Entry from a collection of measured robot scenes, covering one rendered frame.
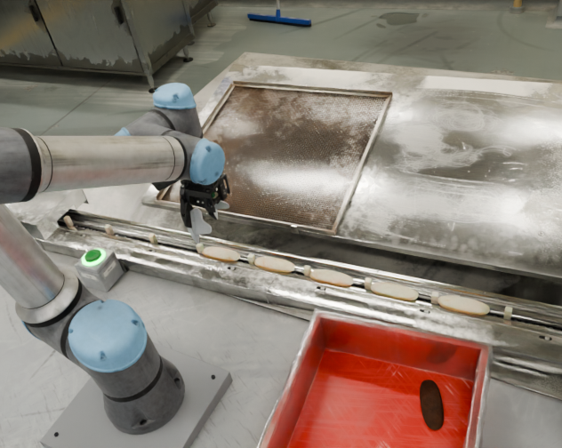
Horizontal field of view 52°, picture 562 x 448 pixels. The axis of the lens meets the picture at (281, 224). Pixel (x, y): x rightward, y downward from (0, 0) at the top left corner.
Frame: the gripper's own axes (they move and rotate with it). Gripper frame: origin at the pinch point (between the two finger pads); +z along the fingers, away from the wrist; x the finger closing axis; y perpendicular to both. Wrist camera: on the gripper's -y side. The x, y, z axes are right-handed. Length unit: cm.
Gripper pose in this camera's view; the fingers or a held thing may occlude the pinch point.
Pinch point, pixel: (204, 227)
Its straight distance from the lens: 133.2
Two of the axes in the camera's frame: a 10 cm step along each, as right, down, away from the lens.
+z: 1.4, 7.5, 6.4
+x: 4.0, -6.4, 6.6
